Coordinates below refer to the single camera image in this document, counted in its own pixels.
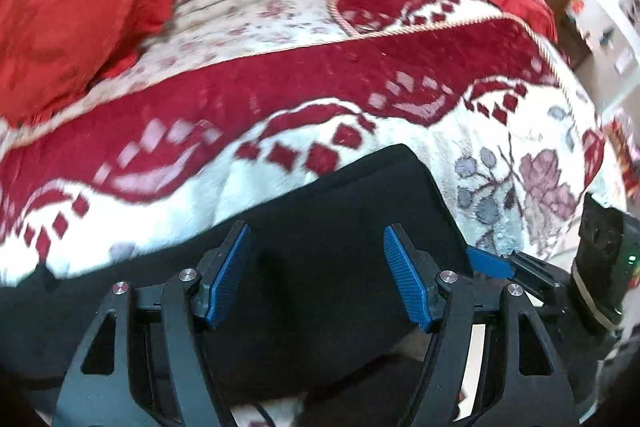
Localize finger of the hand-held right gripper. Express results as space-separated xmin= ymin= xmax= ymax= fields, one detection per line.
xmin=466 ymin=246 xmax=568 ymax=308

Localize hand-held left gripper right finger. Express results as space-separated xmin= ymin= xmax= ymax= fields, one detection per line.
xmin=382 ymin=223 xmax=581 ymax=427

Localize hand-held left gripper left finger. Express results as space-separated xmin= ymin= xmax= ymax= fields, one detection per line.
xmin=52 ymin=221 xmax=252 ymax=427

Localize black pants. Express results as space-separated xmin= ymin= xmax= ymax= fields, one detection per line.
xmin=0 ymin=143 xmax=476 ymax=427

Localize red and white patterned blanket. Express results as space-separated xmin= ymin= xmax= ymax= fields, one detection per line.
xmin=0 ymin=0 xmax=626 ymax=288

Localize round red frilled cushion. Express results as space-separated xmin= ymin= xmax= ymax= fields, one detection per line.
xmin=0 ymin=0 xmax=188 ymax=128

